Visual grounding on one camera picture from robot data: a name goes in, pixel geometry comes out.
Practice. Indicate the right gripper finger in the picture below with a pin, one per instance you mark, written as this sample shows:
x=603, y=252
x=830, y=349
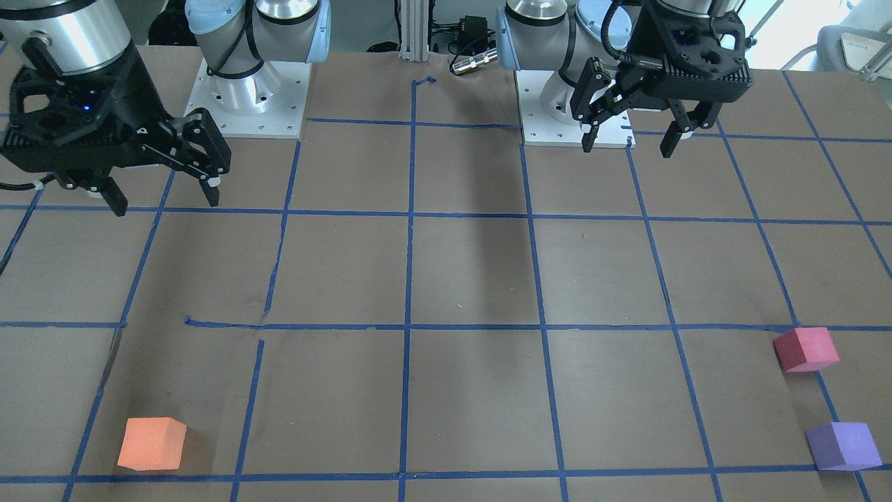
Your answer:
x=106, y=188
x=192, y=145

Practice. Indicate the pink foam cube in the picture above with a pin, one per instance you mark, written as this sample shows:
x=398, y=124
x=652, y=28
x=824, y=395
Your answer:
x=805, y=349

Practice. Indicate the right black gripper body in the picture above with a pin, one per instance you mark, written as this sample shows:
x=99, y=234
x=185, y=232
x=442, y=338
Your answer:
x=120, y=93

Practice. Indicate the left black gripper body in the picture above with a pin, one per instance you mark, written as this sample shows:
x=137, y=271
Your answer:
x=633, y=91

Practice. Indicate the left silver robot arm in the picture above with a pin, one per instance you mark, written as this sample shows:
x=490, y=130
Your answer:
x=582, y=65

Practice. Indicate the orange foam cube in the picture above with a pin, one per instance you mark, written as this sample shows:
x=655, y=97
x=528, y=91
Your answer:
x=152, y=444

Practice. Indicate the purple foam cube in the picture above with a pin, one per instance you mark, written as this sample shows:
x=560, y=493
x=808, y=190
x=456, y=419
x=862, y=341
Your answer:
x=843, y=446

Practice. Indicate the silver metal connector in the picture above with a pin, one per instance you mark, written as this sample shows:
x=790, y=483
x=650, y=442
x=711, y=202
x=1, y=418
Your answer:
x=463, y=65

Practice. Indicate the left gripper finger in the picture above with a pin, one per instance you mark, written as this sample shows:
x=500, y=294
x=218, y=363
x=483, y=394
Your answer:
x=597, y=97
x=704, y=116

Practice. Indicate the aluminium frame post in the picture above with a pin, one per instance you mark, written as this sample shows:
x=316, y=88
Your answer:
x=414, y=26

